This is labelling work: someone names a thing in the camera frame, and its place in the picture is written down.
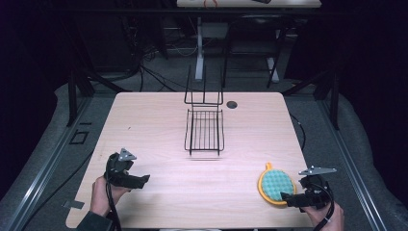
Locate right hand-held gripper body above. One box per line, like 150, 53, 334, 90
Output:
298, 166, 338, 210

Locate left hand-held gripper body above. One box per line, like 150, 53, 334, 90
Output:
104, 147, 138, 186

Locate yellow pot holder with blue grid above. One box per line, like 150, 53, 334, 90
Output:
257, 162, 298, 207

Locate black wire rack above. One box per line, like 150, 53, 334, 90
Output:
183, 64, 225, 157

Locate person's right hand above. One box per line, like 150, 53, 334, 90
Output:
300, 201, 345, 231

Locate person's left hand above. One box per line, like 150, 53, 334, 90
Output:
89, 175, 132, 218

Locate black tape square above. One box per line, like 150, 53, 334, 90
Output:
68, 121, 93, 145

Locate grey tape strip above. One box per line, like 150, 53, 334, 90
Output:
63, 199, 86, 210

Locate black chair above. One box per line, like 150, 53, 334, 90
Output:
221, 13, 292, 90

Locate white background desk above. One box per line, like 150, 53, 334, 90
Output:
176, 0, 322, 83

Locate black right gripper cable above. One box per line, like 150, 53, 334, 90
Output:
313, 181, 336, 231

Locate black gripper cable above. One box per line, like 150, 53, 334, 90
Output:
105, 181, 123, 231
313, 181, 336, 231

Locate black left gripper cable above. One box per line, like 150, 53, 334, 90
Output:
105, 181, 123, 231

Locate aluminium floor rail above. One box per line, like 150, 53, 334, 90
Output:
316, 95, 389, 231
0, 95, 94, 231

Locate black cable beside table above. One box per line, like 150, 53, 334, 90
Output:
289, 114, 307, 152

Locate black frame post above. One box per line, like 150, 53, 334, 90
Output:
282, 68, 341, 131
65, 68, 95, 128

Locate bundle of floor cables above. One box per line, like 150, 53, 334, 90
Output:
134, 41, 200, 93

